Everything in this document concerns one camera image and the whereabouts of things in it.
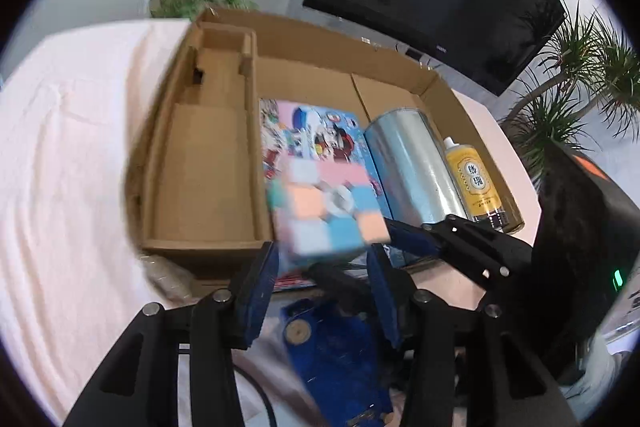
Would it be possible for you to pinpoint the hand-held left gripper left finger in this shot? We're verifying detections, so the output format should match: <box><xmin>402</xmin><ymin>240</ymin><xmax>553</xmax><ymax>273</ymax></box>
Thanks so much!
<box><xmin>62</xmin><ymin>241</ymin><xmax>281</xmax><ymax>427</ymax></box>

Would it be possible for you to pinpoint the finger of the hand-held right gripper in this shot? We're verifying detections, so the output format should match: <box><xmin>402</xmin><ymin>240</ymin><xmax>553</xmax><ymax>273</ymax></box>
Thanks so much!
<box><xmin>382</xmin><ymin>214</ymin><xmax>538</xmax><ymax>308</ymax></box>
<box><xmin>307</xmin><ymin>259</ymin><xmax>377</xmax><ymax>314</ymax></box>

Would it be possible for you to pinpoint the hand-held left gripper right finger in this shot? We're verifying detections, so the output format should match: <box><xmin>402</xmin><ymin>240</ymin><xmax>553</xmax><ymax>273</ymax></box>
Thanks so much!
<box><xmin>365</xmin><ymin>247</ymin><xmax>581</xmax><ymax>427</ymax></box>

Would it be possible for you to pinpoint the pastel puzzle cube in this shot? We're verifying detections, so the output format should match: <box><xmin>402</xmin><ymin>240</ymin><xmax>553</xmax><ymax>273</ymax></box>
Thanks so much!
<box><xmin>266</xmin><ymin>155</ymin><xmax>391</xmax><ymax>275</ymax></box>

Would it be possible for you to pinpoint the silver cylindrical can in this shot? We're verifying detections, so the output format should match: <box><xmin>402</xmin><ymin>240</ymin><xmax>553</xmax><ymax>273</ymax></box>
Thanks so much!
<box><xmin>364</xmin><ymin>107</ymin><xmax>473</xmax><ymax>268</ymax></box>

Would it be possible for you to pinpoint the yellow labelled bottle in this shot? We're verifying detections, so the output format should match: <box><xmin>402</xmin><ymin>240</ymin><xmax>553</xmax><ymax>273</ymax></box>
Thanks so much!
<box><xmin>442</xmin><ymin>136</ymin><xmax>511</xmax><ymax>228</ymax></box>

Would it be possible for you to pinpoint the colourful printed box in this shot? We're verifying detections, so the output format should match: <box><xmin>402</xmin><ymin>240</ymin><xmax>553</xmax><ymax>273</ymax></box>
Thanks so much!
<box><xmin>259</xmin><ymin>98</ymin><xmax>393</xmax><ymax>293</ymax></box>

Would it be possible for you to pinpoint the narrow cardboard box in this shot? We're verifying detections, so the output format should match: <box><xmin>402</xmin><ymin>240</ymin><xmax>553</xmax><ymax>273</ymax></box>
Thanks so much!
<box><xmin>142</xmin><ymin>24</ymin><xmax>273</xmax><ymax>258</ymax></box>

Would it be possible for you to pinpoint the large cardboard box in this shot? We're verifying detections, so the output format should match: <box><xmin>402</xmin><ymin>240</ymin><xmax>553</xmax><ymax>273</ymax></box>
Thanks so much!
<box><xmin>127</xmin><ymin>7</ymin><xmax>526</xmax><ymax>280</ymax></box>

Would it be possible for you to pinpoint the spiky-leaved green potted plant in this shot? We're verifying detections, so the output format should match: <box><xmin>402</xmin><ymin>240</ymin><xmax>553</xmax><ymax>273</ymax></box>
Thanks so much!
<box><xmin>500</xmin><ymin>2</ymin><xmax>640</xmax><ymax>188</ymax></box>

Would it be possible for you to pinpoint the black cable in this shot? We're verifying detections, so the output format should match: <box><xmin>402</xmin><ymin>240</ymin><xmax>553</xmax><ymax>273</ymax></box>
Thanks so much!
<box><xmin>232</xmin><ymin>364</ymin><xmax>276</xmax><ymax>427</ymax></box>

